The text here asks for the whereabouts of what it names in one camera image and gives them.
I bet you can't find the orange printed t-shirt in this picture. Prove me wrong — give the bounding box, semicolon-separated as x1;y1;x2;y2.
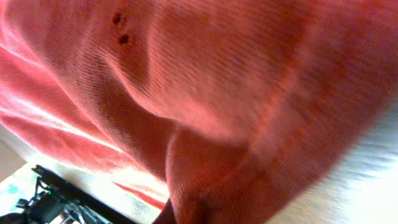
1;0;397;223

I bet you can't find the black arm base stand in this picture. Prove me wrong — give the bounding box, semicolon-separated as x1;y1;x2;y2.
1;165;137;224

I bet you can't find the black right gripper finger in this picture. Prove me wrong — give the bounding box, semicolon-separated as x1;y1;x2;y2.
152;199;176;224

